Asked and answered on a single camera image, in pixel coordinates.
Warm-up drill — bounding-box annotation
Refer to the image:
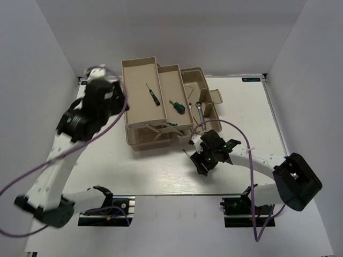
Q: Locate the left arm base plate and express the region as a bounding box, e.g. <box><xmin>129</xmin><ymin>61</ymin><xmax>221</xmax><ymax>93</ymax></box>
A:
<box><xmin>78</xmin><ymin>196</ymin><xmax>136</xmax><ymax>227</ymax></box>

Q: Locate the large silver ratchet wrench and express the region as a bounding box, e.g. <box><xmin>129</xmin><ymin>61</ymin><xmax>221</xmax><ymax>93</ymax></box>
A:
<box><xmin>196</xmin><ymin>101</ymin><xmax>207</xmax><ymax>133</ymax></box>

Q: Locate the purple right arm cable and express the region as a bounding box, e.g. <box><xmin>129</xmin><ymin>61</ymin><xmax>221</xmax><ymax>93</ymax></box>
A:
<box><xmin>190</xmin><ymin>119</ymin><xmax>285</xmax><ymax>242</ymax></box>

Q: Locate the thin black precision screwdriver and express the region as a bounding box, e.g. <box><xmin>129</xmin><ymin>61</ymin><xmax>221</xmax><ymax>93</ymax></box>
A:
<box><xmin>146</xmin><ymin>83</ymin><xmax>160</xmax><ymax>106</ymax></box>

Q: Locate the beige toolbox with clear lid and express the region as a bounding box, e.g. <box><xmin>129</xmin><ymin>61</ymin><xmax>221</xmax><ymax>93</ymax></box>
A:
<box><xmin>122</xmin><ymin>57</ymin><xmax>223</xmax><ymax>152</ymax></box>

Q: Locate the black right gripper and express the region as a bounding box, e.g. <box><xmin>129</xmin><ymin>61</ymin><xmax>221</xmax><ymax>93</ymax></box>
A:
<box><xmin>191</xmin><ymin>145</ymin><xmax>219</xmax><ymax>176</ymax></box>

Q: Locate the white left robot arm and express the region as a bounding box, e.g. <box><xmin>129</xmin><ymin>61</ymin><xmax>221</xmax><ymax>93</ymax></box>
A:
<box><xmin>14</xmin><ymin>79</ymin><xmax>129</xmax><ymax>228</ymax></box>

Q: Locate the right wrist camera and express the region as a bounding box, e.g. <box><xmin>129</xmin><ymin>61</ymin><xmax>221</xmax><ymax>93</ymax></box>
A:
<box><xmin>188</xmin><ymin>134</ymin><xmax>203</xmax><ymax>154</ymax></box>

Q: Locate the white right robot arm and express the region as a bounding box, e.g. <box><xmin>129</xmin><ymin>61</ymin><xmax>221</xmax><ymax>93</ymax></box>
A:
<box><xmin>189</xmin><ymin>130</ymin><xmax>323</xmax><ymax>214</ymax></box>

